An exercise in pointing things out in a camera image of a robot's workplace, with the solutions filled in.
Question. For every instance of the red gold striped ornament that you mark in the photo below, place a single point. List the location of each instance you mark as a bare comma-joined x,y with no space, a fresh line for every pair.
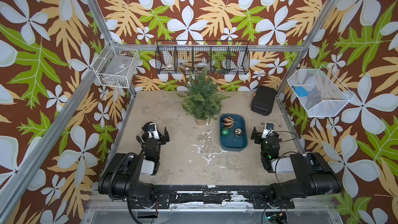
228,122

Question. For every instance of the small green christmas tree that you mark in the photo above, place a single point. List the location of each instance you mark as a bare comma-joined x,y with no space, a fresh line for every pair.
202,100

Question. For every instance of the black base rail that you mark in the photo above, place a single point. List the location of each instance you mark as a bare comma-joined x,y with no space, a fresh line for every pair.
164,196

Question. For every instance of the white mesh basket right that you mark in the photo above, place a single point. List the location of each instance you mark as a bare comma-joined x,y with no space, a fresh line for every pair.
328,96

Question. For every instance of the white round item in basket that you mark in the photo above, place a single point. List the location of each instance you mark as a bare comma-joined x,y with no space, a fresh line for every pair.
201,66

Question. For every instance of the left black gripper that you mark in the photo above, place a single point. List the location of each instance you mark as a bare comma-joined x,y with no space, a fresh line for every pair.
162,140

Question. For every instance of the white wire basket left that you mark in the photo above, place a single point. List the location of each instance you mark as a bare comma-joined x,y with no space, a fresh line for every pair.
115,66

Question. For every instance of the black wire basket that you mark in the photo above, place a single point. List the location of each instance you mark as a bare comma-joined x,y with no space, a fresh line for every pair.
222,56

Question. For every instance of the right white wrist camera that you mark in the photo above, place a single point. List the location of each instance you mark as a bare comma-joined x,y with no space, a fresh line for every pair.
268,130

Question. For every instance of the gold ball ornament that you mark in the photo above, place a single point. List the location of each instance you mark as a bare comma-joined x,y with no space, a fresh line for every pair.
238,132

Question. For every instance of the blue object in basket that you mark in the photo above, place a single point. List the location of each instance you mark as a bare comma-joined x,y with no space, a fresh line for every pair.
301,92

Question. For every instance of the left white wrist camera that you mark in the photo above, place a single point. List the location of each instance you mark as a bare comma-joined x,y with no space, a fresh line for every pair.
153,131

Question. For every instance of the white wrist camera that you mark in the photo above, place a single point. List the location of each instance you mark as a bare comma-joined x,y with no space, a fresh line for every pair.
153,131
268,130

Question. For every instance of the black hard case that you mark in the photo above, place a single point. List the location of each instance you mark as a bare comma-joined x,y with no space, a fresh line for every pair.
263,100

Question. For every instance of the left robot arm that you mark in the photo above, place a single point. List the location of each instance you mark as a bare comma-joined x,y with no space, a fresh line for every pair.
121,179

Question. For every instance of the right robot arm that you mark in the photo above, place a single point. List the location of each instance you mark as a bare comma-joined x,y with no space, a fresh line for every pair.
298,175

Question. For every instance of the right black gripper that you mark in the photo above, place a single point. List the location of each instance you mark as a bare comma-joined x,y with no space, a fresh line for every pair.
258,137

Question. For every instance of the teal plastic tray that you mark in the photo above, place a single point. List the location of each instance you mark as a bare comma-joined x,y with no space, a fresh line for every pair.
233,142

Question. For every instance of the green glitter ball ornament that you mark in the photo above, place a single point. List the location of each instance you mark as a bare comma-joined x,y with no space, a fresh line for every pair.
224,131

